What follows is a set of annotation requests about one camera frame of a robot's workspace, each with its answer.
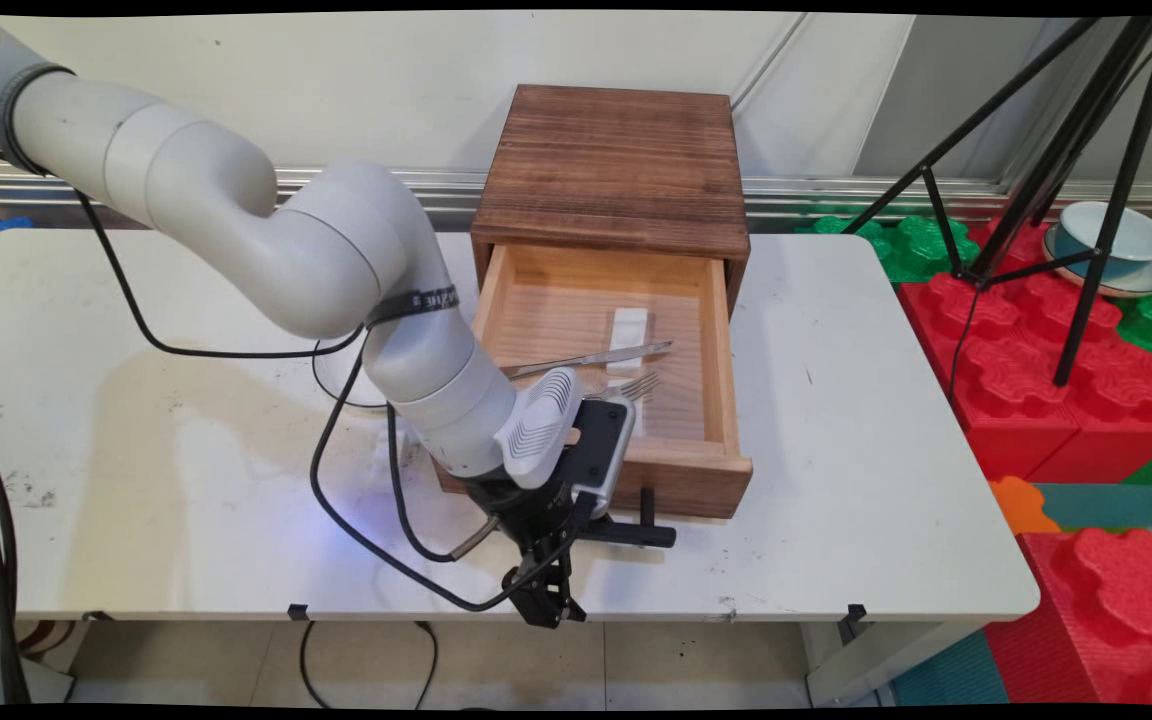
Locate large red foam block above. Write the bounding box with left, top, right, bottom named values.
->
left=898, top=218, right=1152, bottom=483

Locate silver fork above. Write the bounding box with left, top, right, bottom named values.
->
left=576, top=371, right=663, bottom=403

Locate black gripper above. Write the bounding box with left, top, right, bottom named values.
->
left=466, top=478, right=598, bottom=630

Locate light blue bowl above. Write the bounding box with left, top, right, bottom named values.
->
left=1054, top=202, right=1152, bottom=281

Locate white mounted wrist camera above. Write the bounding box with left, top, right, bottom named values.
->
left=493, top=367, right=637, bottom=507

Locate teal foam mat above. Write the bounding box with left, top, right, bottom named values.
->
left=891, top=630, right=1009, bottom=706
left=1036, top=483, right=1152, bottom=531

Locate orange foam piece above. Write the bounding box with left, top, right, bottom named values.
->
left=988, top=476, right=1062, bottom=536

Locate wooden drawer with black handle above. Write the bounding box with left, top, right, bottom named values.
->
left=436, top=243, right=754, bottom=550

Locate white rectangular block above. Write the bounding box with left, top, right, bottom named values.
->
left=607, top=307, right=650, bottom=374

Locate black floor cable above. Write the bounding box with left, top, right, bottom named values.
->
left=299, top=620, right=438, bottom=709

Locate aluminium wall rail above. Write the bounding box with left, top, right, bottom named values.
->
left=0, top=155, right=1152, bottom=229

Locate white table leg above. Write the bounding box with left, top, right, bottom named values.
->
left=21, top=655, right=75, bottom=704
left=801, top=620, right=982, bottom=706

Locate black tripod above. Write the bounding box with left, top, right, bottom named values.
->
left=841, top=15, right=1152, bottom=389

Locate silver table knife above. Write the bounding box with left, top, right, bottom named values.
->
left=504, top=340, right=675, bottom=381

